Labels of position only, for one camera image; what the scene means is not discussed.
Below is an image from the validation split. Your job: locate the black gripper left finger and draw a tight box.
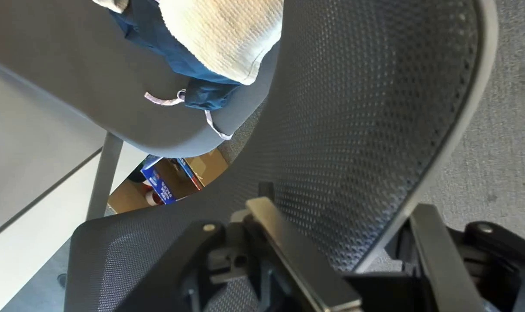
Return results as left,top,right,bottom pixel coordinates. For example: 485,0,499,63
113,196,366,312

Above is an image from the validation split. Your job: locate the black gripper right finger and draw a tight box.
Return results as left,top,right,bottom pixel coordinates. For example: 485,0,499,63
409,203,525,312

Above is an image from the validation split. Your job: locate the cream knit towel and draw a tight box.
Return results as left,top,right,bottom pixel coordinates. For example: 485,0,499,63
90,0,288,89

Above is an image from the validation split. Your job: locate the navy blue drawstring garment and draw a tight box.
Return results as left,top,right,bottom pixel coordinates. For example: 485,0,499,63
108,0,283,143

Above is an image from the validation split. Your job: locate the grey mesh-back chair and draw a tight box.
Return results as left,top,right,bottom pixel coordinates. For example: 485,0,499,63
0,0,501,312

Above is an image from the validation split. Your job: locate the cardboard box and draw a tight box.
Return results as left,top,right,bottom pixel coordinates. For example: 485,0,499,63
108,148,229,217

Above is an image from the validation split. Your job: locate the blue packet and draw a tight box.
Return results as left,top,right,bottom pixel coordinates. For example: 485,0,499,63
139,155,206,209

